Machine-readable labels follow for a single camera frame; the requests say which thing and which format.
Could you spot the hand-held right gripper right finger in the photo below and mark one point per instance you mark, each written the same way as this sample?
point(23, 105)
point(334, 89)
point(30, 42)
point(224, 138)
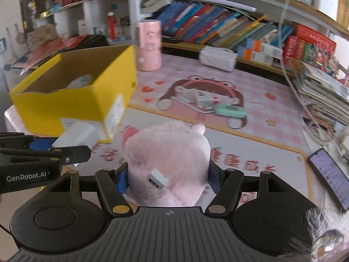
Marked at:
point(214, 177)

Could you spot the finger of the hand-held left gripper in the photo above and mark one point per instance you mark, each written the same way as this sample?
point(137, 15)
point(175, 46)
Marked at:
point(77, 154)
point(41, 143)

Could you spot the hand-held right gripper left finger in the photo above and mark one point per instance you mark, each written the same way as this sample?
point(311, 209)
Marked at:
point(122, 180)

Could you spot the white paper box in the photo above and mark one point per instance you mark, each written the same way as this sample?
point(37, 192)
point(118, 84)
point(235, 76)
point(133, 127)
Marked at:
point(79, 135)

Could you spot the yellow cardboard box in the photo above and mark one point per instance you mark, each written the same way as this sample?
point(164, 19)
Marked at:
point(81, 106)

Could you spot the fluffy pink plush toy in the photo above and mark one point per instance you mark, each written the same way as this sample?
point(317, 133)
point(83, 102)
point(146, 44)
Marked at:
point(169, 155)

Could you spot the pink cartoon desk mat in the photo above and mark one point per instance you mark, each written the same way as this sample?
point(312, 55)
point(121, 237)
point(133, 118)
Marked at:
point(259, 142)

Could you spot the mint green device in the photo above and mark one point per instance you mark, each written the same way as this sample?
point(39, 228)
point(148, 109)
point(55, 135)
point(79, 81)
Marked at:
point(230, 111)

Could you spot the white rounded object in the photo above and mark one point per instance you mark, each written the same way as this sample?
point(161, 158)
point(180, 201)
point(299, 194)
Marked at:
point(79, 81)

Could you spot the small white printed box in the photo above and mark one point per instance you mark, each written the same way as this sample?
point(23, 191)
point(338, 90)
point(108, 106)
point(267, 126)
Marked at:
point(205, 98)

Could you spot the red plastic-wrapped sheets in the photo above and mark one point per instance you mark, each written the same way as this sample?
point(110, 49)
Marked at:
point(46, 53)

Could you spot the beige bundled cloth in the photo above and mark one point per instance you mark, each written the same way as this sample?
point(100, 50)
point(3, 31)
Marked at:
point(43, 35)

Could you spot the black electronic keyboard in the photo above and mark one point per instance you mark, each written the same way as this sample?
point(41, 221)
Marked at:
point(94, 40)

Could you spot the black smartphone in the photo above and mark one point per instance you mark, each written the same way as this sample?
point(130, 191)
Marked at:
point(330, 177)

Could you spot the white quilted bag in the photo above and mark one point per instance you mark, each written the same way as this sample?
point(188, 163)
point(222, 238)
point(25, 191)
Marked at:
point(218, 58)

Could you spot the white box with red label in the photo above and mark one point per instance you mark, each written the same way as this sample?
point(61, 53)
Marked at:
point(82, 27)

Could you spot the pink cartoon cylinder container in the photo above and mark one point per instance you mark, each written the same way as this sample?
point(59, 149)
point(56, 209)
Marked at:
point(148, 49)

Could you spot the red tube with white cap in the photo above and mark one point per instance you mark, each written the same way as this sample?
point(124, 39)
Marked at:
point(111, 27)

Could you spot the orange and white boxes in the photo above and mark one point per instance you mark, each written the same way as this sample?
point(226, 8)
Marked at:
point(261, 51)

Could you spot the stack of magazines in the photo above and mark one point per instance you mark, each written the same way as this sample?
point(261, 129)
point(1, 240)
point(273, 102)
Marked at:
point(324, 92)

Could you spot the row of colourful books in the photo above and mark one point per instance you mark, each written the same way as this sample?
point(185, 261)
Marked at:
point(207, 24)

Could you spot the white bookshelf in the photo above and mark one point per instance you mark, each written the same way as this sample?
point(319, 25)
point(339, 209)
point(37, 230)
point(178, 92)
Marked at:
point(133, 5)

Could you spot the thick red books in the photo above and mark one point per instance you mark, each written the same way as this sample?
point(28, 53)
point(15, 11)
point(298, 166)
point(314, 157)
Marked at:
point(308, 46)

